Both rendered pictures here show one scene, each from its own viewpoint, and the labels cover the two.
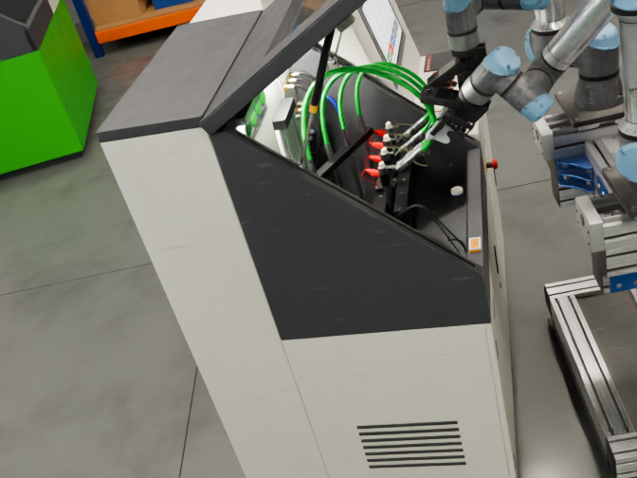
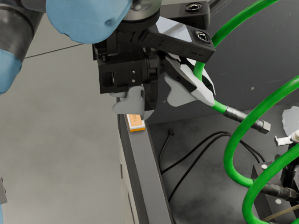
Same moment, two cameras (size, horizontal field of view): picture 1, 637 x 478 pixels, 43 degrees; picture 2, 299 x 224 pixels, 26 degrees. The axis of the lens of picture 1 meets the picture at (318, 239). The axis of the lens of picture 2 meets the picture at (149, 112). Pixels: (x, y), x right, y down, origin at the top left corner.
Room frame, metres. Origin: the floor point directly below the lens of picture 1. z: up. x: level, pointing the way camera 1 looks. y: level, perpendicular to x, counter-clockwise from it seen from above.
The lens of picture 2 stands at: (2.50, -0.78, 1.93)
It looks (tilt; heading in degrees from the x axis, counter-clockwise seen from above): 48 degrees down; 151
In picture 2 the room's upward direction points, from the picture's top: straight up
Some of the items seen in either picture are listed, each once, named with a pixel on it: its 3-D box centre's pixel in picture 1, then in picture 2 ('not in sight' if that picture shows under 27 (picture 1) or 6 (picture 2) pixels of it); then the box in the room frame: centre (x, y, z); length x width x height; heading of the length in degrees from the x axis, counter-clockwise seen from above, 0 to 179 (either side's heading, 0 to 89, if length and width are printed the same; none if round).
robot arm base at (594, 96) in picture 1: (599, 83); not in sight; (2.16, -0.94, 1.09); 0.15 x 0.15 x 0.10
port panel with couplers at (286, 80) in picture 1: (299, 109); not in sight; (2.33, -0.05, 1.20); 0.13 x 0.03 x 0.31; 162
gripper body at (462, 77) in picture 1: (471, 67); (127, 42); (1.93, -0.50, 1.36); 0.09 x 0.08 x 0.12; 72
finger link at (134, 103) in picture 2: not in sight; (132, 106); (1.95, -0.50, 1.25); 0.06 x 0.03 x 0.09; 72
